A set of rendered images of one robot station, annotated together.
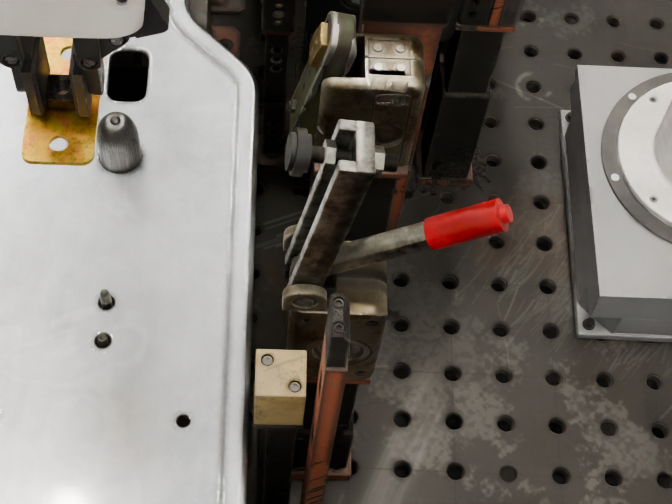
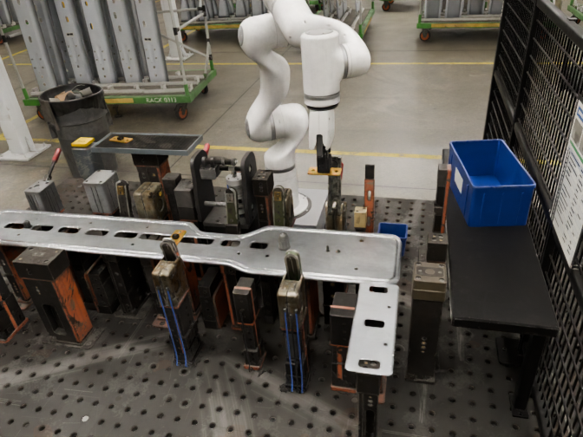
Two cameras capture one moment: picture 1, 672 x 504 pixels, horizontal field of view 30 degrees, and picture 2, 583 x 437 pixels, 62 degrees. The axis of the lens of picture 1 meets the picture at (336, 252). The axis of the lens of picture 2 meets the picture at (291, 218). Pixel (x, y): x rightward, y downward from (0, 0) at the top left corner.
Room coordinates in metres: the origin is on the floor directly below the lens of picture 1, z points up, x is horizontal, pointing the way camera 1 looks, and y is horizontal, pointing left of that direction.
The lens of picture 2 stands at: (0.04, 1.22, 1.82)
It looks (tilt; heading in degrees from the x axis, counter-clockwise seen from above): 32 degrees down; 293
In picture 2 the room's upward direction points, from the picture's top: 5 degrees counter-clockwise
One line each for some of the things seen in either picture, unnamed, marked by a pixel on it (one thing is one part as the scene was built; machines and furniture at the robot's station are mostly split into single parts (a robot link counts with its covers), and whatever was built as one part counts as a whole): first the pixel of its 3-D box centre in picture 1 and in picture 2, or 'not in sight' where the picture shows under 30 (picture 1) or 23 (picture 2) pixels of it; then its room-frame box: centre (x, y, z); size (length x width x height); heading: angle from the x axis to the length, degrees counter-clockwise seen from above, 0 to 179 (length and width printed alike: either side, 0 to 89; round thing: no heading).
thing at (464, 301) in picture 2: not in sight; (484, 218); (-0.02, -0.09, 1.02); 0.90 x 0.22 x 0.03; 97
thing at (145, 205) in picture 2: not in sight; (158, 235); (1.03, 0.08, 0.89); 0.13 x 0.11 x 0.38; 97
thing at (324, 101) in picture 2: not in sight; (322, 96); (0.38, 0.16, 1.44); 0.09 x 0.08 x 0.03; 97
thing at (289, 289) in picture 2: not in sight; (294, 334); (0.42, 0.37, 0.87); 0.12 x 0.09 x 0.35; 97
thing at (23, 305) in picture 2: not in sight; (19, 262); (1.47, 0.30, 0.84); 0.18 x 0.06 x 0.29; 97
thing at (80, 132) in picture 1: (63, 93); (324, 169); (0.38, 0.16, 1.25); 0.08 x 0.04 x 0.01; 7
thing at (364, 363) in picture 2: not in sight; (368, 408); (0.18, 0.52, 0.84); 0.11 x 0.06 x 0.29; 97
